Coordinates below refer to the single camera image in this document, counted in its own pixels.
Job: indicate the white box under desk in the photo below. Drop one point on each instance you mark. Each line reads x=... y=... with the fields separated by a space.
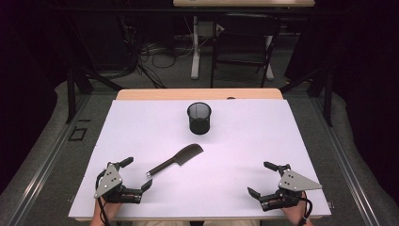
x=207 y=29

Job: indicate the person's left hand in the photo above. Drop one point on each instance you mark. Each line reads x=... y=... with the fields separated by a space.
x=111 y=208

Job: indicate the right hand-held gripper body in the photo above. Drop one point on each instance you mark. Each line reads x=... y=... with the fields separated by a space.
x=291 y=185

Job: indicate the light wooden table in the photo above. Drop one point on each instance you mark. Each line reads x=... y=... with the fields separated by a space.
x=156 y=94

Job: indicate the black folding chair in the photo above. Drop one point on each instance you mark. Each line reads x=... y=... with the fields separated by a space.
x=244 y=34

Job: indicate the wooden desk with white legs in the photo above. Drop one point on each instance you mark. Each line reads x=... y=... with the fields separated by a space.
x=241 y=3

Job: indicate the white board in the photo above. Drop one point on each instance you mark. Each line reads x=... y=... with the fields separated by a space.
x=219 y=175

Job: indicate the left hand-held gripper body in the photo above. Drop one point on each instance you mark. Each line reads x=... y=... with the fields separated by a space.
x=108 y=182

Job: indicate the black horizontal frame bar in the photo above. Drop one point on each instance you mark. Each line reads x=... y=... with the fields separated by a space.
x=125 y=10

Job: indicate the black mesh pen holder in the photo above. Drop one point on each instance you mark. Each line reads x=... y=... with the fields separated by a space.
x=199 y=121

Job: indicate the black metal stand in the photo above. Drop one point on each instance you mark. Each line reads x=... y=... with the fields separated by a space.
x=71 y=94
x=327 y=97

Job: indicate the person's right hand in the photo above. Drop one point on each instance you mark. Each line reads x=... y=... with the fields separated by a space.
x=295 y=210

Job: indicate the aluminium floor rail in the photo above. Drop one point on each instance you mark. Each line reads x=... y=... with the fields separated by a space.
x=345 y=163
x=44 y=169

